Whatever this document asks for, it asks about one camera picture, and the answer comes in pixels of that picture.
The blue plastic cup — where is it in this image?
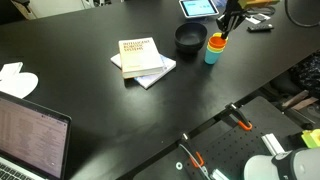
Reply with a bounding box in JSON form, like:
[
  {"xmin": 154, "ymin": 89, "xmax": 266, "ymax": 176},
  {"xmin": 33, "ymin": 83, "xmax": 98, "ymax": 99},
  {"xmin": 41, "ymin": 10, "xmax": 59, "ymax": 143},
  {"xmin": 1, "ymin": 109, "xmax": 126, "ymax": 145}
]
[{"xmin": 204, "ymin": 49, "xmax": 221, "ymax": 65}]

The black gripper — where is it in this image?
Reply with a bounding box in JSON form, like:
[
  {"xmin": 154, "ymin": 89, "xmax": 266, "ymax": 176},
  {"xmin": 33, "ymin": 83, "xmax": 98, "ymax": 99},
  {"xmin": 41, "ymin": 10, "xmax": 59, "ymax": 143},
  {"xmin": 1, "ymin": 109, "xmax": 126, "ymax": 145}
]
[{"xmin": 216, "ymin": 0, "xmax": 247, "ymax": 39}]

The open laptop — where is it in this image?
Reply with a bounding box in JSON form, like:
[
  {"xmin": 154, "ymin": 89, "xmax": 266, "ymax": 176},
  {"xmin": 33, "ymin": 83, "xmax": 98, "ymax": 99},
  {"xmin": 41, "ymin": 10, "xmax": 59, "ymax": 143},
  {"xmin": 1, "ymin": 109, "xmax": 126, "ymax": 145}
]
[{"xmin": 0, "ymin": 92, "xmax": 72, "ymax": 180}]

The black remote control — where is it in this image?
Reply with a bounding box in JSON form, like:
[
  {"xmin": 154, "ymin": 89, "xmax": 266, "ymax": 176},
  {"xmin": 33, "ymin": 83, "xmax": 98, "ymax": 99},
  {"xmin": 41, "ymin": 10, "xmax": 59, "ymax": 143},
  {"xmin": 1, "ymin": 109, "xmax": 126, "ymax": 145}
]
[{"xmin": 247, "ymin": 24, "xmax": 274, "ymax": 33}]

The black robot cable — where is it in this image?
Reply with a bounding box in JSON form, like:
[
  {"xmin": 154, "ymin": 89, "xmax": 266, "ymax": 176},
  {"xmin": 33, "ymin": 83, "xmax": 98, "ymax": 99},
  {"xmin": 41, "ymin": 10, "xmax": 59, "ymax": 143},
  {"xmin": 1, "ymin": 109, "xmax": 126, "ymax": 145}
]
[{"xmin": 284, "ymin": 0, "xmax": 320, "ymax": 29}]

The yellow plastic cup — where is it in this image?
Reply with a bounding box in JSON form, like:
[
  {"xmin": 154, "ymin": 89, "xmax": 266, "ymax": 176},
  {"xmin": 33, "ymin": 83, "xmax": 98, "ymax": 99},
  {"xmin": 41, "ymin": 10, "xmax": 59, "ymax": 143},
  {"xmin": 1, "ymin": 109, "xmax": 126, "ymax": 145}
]
[
  {"xmin": 212, "ymin": 32, "xmax": 228, "ymax": 41},
  {"xmin": 206, "ymin": 44, "xmax": 224, "ymax": 53}
]

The orange plastic cup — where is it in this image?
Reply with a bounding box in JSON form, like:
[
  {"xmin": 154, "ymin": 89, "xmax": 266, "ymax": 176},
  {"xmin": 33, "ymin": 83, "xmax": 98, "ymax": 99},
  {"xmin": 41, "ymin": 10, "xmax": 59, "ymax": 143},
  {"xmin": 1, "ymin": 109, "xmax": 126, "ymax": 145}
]
[{"xmin": 208, "ymin": 36, "xmax": 227, "ymax": 49}]

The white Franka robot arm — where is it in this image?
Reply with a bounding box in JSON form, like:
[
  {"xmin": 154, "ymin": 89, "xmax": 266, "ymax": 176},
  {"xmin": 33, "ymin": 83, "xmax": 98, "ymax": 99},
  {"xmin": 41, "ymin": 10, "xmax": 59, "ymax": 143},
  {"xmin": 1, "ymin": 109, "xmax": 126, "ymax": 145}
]
[{"xmin": 216, "ymin": 0, "xmax": 310, "ymax": 180}]

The orange black clamp far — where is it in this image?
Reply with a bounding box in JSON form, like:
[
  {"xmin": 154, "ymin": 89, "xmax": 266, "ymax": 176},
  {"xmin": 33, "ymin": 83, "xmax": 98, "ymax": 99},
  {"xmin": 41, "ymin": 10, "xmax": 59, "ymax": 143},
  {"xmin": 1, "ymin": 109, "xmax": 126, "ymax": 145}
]
[{"xmin": 225, "ymin": 103, "xmax": 252, "ymax": 131}]

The orange black clamp near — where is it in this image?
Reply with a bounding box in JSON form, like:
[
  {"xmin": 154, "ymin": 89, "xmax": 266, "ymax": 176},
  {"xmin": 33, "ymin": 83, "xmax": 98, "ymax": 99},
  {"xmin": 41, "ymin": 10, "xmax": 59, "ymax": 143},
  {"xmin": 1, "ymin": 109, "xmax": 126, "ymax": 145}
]
[{"xmin": 179, "ymin": 133, "xmax": 211, "ymax": 180}]

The white tablet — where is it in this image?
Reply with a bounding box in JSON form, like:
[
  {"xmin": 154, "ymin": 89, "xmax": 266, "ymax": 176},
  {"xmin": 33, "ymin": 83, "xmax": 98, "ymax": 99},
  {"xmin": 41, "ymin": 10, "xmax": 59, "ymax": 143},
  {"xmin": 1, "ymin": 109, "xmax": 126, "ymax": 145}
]
[{"xmin": 179, "ymin": 0, "xmax": 219, "ymax": 19}]

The yellow green block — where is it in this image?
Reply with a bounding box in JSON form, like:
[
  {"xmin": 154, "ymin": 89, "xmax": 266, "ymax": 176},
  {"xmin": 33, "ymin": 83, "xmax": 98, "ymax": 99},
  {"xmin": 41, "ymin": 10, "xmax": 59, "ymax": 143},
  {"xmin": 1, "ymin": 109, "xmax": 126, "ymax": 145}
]
[{"xmin": 301, "ymin": 129, "xmax": 320, "ymax": 148}]

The white lavender book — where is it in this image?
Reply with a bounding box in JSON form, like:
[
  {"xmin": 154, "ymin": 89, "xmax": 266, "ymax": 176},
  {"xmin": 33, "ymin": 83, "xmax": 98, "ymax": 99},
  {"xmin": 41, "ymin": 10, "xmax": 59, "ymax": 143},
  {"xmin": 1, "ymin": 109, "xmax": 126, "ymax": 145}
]
[{"xmin": 111, "ymin": 53, "xmax": 176, "ymax": 89}]

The orange black clamp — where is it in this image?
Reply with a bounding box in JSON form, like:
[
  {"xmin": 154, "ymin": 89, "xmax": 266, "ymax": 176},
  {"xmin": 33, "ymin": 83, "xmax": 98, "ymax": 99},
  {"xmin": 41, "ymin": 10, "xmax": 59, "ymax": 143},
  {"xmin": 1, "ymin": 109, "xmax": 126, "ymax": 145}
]
[
  {"xmin": 225, "ymin": 103, "xmax": 252, "ymax": 131},
  {"xmin": 179, "ymin": 133, "xmax": 211, "ymax": 180}
]

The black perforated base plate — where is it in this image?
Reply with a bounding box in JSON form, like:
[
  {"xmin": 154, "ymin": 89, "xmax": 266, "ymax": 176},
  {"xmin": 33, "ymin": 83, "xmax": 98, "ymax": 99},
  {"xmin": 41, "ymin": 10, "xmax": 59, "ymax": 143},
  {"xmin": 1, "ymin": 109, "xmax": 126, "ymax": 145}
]
[{"xmin": 134, "ymin": 97, "xmax": 301, "ymax": 180}]

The black bowl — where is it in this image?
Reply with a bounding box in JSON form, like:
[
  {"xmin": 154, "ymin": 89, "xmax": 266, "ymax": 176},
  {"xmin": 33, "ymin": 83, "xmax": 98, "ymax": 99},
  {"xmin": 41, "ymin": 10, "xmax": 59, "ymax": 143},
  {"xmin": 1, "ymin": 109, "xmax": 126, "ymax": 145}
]
[{"xmin": 175, "ymin": 22, "xmax": 207, "ymax": 54}]

